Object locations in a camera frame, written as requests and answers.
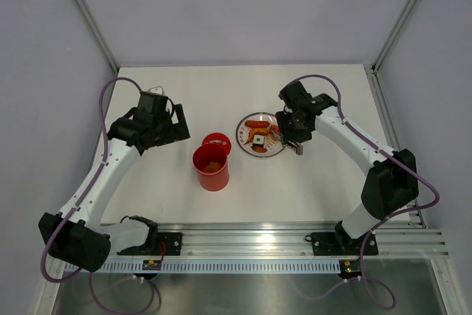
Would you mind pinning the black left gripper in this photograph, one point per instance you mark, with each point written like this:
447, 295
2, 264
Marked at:
174, 131

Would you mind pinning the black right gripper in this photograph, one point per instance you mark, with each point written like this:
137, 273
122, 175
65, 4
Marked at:
282, 119

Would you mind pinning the red cylindrical lunch box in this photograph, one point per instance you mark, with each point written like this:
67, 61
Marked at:
205, 154

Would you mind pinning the fried chicken nugget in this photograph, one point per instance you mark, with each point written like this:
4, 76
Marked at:
212, 167

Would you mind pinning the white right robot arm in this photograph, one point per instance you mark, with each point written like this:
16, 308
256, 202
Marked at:
387, 188

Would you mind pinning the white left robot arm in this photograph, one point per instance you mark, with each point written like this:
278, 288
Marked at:
75, 234

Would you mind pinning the orange grilled fish piece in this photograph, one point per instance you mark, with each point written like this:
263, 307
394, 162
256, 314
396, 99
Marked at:
275, 131

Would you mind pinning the white printed plate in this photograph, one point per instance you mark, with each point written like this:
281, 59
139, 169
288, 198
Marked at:
272, 145

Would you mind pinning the sushi roll piece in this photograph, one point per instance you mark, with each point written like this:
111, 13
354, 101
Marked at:
259, 140

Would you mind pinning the orange chicken wing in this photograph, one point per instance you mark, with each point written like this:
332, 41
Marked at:
256, 131

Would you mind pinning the red sausage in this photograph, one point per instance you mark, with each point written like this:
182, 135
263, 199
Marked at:
256, 124

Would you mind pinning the red round lid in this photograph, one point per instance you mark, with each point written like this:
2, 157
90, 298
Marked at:
218, 139

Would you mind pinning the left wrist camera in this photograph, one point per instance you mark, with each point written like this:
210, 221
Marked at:
153, 100

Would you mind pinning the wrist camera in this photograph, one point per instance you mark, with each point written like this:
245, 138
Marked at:
295, 93
153, 100

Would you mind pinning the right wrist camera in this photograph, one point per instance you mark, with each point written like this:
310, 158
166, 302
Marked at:
295, 93

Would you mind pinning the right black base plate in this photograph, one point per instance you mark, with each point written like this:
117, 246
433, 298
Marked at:
328, 244

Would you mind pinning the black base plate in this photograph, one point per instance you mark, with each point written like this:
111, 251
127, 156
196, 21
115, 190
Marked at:
328, 244
166, 243

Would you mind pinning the aluminium mounting rail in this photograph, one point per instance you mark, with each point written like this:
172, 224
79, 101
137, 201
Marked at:
395, 240

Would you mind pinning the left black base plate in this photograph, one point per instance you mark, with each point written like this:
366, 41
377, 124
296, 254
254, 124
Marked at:
166, 243

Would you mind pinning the white slotted cable duct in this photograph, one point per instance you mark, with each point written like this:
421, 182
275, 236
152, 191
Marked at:
224, 266

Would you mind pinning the left aluminium frame post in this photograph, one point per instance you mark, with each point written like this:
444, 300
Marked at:
96, 34

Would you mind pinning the aluminium frame post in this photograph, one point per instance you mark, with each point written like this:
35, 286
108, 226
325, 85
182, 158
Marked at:
394, 34
96, 34

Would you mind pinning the right aluminium frame post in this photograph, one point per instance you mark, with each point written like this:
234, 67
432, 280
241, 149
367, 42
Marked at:
394, 34

